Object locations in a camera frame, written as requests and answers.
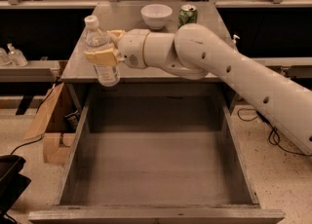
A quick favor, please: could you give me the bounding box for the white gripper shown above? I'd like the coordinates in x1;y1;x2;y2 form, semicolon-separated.
85;29;150;69

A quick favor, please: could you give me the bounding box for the cardboard box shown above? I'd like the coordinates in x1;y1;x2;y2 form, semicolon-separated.
23;82;75;165

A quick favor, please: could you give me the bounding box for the open grey top drawer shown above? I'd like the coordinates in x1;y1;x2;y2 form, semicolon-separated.
29;83;284;224

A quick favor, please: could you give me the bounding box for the green soda can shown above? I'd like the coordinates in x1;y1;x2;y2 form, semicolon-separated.
177;4;198;27

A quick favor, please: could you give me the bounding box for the white ceramic bowl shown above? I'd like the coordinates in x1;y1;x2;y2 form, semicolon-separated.
140;4;173;30

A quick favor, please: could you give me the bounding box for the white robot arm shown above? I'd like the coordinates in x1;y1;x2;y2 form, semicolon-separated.
85;23;312;155

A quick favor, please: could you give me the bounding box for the black floor cable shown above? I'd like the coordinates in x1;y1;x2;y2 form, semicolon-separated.
236;106;310;157

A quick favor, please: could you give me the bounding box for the clear plastic water bottle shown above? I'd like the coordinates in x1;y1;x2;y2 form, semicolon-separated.
84;16;120;87

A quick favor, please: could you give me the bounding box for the black bin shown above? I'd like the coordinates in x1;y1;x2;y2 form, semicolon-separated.
0;155;31;224

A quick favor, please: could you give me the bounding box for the small white pump dispenser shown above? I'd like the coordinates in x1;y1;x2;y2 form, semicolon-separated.
233;34;240;44

